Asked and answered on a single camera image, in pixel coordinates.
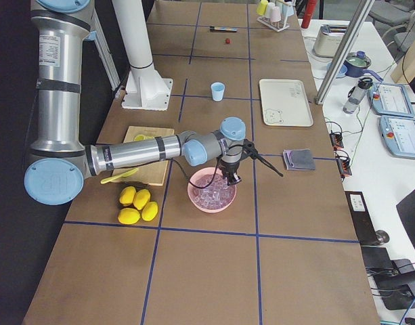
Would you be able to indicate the grey folded cloth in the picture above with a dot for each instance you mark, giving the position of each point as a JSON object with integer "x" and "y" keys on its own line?
{"x": 299, "y": 160}

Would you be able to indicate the cup rack with cups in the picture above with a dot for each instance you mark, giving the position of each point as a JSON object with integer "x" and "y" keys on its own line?
{"x": 275, "y": 14}

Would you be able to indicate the red bottle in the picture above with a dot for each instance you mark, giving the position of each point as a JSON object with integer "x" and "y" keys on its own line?
{"x": 309, "y": 10}

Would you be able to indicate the blue bowl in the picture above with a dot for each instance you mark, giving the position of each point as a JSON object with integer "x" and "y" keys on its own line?
{"x": 341, "y": 73}

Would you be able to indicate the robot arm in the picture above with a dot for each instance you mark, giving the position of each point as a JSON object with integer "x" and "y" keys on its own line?
{"x": 59, "y": 163}

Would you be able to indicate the blue pot with lid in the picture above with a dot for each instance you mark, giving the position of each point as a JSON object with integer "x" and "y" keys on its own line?
{"x": 358, "y": 64}

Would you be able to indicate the wooden cutting board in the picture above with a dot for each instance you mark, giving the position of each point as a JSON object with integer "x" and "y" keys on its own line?
{"x": 153, "y": 174}

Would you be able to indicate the light blue plastic cup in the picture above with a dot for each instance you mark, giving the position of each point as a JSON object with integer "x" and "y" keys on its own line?
{"x": 217, "y": 91}

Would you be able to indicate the teach pendant tablet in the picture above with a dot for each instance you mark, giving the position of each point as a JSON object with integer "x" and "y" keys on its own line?
{"x": 390, "y": 99}
{"x": 398, "y": 134}

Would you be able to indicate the clear ice cubes pile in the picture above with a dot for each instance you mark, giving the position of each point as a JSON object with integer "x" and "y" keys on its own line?
{"x": 213, "y": 192}

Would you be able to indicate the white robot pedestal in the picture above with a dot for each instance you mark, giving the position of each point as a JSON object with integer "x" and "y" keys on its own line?
{"x": 145, "y": 88}

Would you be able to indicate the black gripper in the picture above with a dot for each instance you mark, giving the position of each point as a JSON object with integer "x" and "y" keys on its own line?
{"x": 229, "y": 168}

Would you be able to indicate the white toaster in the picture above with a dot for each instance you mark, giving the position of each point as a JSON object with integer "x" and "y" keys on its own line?
{"x": 328, "y": 39}

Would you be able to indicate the steel muddler black tip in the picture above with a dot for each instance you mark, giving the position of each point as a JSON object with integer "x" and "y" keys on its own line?
{"x": 222, "y": 29}

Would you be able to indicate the cream bear tray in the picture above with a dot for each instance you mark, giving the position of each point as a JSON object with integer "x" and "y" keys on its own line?
{"x": 284, "y": 103}

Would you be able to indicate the clear water bottle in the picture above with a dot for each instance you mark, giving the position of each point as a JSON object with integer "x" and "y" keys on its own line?
{"x": 357, "y": 94}

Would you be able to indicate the pink bowl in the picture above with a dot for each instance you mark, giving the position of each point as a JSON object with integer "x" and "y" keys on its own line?
{"x": 192, "y": 185}

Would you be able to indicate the aluminium frame post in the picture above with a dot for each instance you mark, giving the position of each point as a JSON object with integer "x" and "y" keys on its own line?
{"x": 344, "y": 48}

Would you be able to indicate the yellow lemon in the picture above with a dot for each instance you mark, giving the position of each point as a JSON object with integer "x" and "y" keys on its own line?
{"x": 141, "y": 199}
{"x": 150, "y": 211}
{"x": 127, "y": 195}
{"x": 129, "y": 216}

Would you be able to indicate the lemon slices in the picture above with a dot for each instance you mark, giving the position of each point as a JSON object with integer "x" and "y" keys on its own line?
{"x": 142, "y": 137}

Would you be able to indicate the yellow plastic knife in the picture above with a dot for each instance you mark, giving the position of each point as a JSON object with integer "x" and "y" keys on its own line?
{"x": 119, "y": 176}

